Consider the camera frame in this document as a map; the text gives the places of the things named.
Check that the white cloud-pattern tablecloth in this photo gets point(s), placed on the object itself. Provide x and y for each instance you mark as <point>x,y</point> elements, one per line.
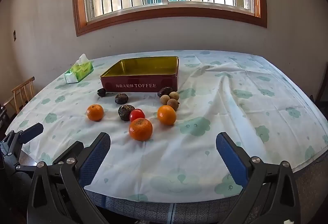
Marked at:
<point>247,97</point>

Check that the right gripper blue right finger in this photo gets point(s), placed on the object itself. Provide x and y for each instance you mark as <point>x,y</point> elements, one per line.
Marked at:
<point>234,157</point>

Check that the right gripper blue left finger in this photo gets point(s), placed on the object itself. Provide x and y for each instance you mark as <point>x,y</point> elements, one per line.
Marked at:
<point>90,159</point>

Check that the red gold toffee tin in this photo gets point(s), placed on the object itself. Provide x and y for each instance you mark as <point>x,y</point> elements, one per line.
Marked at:
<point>142,74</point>

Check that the wooden chair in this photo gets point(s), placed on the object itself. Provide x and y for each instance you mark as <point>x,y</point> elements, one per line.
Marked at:
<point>21,95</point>

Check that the smooth dark small fruit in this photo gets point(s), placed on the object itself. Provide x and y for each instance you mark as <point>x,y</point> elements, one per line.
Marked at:
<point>101,92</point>

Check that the small dark wrinkled fruit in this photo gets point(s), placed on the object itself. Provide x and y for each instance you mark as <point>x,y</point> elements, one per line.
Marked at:
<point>121,99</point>

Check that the red tomato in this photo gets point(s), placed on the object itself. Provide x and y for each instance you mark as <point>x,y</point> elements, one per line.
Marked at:
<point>135,114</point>

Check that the large dark wrinkled fruit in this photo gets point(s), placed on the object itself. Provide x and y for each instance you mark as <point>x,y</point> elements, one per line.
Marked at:
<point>124,112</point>

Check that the brown longan back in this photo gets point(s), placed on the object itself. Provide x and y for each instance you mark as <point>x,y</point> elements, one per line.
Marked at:
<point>174,95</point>

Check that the green tissue pack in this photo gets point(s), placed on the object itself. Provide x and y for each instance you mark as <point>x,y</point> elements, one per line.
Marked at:
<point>81,69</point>

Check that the brown longan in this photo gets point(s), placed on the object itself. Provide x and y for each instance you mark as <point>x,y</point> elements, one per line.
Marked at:
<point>164,99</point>
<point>173,103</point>
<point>174,95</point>

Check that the small orange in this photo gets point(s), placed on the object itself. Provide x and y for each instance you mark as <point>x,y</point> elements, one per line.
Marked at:
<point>95,112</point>

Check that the brown longan front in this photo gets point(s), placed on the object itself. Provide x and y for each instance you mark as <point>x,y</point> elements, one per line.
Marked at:
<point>173,103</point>

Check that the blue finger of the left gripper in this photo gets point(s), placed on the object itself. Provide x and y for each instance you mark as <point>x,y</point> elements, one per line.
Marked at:
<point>30,133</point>
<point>72,152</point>

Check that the large orange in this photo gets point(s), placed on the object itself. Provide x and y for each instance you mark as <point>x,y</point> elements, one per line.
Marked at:
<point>141,129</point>

